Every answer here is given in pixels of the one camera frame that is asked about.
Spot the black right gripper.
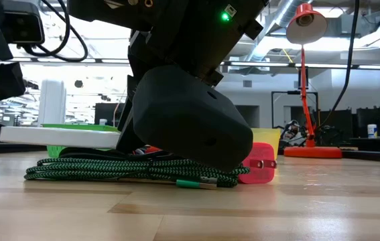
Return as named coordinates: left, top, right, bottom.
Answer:
left=115, top=64, right=254, bottom=172

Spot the white box with barcode label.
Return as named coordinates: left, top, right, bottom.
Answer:
left=0, top=125, right=122, bottom=150

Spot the red plug charger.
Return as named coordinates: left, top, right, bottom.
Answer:
left=237, top=142, right=278, bottom=185

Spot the yellow translucent plastic bin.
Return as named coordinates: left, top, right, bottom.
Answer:
left=251, top=128, right=281, bottom=161

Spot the green plastic basket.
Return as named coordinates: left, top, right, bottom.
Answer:
left=42, top=123, right=120, bottom=158

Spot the white column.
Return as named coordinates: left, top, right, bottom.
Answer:
left=38, top=79, right=67, bottom=127

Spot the person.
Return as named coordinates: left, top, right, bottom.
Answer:
left=281, top=120, right=303, bottom=147

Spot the red desk lamp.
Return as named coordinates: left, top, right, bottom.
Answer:
left=283, top=2, right=344, bottom=159

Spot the green black braided cable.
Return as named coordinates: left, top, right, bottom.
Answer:
left=24, top=157, right=251, bottom=191

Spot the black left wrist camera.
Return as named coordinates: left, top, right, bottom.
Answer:
left=1, top=0, right=46, bottom=47

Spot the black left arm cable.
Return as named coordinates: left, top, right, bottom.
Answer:
left=24, top=0, right=89, bottom=63

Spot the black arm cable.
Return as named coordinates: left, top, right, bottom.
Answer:
left=24, top=0, right=89, bottom=63
left=318, top=0, right=361, bottom=130

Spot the black frame stand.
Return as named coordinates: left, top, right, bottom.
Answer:
left=271, top=90, right=320, bottom=130

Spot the silver ventilation duct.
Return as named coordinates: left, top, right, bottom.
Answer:
left=243, top=0, right=306, bottom=63

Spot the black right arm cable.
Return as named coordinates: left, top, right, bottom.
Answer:
left=318, top=0, right=361, bottom=130

